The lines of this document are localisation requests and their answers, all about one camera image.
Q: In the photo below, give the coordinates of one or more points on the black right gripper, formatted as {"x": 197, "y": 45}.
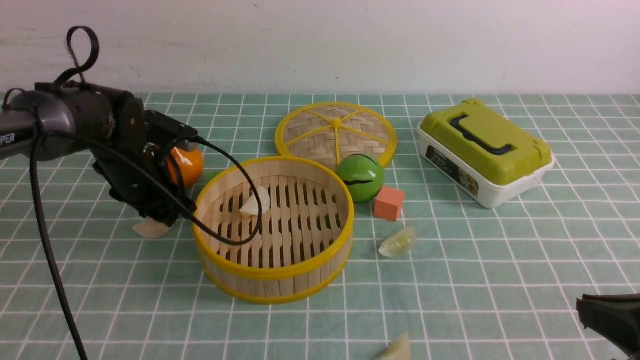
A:
{"x": 614, "y": 317}

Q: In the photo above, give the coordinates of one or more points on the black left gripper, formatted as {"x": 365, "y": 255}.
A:
{"x": 132, "y": 188}

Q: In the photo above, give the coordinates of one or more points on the white dumpling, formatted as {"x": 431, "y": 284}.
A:
{"x": 258, "y": 203}
{"x": 151, "y": 229}

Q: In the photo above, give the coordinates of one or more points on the pale dumpling bottom edge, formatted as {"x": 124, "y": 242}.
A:
{"x": 399, "y": 349}

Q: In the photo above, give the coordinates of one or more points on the translucent greenish dumpling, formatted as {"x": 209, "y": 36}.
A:
{"x": 398, "y": 244}

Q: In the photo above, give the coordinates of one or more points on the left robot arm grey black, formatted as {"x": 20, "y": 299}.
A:
{"x": 140, "y": 140}

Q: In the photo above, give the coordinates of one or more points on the small green block behind steamer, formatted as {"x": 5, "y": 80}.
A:
{"x": 210, "y": 175}

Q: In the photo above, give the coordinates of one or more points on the bamboo steamer tray yellow rim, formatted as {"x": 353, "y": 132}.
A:
{"x": 305, "y": 241}

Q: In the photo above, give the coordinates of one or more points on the woven bamboo steamer lid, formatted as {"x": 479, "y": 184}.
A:
{"x": 328, "y": 132}

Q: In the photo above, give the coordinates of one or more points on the orange red toy pear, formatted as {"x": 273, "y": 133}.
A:
{"x": 190, "y": 162}

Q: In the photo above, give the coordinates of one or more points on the green checkered tablecloth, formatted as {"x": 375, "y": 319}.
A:
{"x": 478, "y": 284}

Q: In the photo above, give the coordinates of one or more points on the green lidded white plastic box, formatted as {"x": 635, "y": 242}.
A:
{"x": 490, "y": 157}

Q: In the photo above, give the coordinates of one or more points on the green toy ball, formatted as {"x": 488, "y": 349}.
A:
{"x": 363, "y": 176}

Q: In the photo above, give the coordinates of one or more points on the orange foam cube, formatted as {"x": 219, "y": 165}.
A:
{"x": 388, "y": 204}

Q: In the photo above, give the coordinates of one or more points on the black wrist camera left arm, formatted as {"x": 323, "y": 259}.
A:
{"x": 165, "y": 132}

